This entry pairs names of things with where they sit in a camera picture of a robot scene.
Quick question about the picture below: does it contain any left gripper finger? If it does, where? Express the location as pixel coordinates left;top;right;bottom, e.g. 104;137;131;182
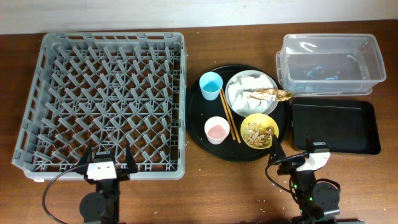
77;144;92;166
125;143;138;174

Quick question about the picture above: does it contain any grey round plate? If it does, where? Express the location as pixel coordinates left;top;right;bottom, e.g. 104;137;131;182
225;70;279;117

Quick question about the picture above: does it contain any wooden chopstick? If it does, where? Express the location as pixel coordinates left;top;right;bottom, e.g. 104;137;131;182
220;87;236;141
223;89;241;144

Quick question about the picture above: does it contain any pink plastic cup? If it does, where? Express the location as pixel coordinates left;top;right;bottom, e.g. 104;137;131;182
204;116;230;145

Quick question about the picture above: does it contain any black rectangular tray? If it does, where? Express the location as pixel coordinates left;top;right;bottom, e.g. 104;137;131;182
292;98;381;155

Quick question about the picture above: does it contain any round black serving tray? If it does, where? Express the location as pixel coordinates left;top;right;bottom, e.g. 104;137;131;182
186;64;292;162

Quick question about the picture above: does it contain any yellow plastic bowl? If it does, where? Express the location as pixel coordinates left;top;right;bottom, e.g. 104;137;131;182
240;113;279;149

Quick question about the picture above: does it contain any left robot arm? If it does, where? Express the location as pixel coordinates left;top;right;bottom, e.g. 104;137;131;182
77;144;138;223

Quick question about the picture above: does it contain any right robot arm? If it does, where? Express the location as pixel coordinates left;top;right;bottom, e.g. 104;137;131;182
265;135;341;223

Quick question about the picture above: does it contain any grey plastic dishwasher rack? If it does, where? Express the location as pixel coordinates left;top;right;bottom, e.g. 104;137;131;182
12;32;187;180

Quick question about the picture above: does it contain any clear plastic waste bin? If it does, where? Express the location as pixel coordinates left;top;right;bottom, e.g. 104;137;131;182
276;34;387;97

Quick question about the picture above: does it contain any food scraps pile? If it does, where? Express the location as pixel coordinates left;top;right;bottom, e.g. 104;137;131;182
242;122;274;148

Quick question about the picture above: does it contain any light blue plastic cup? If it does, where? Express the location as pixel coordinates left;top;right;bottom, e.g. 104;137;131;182
199;72;223;101

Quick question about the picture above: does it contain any white paper napkin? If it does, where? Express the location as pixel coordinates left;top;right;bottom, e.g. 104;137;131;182
226;75;274;112

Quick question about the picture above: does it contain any gold foil wrapper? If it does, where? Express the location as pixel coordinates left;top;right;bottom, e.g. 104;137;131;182
249;89;294;101

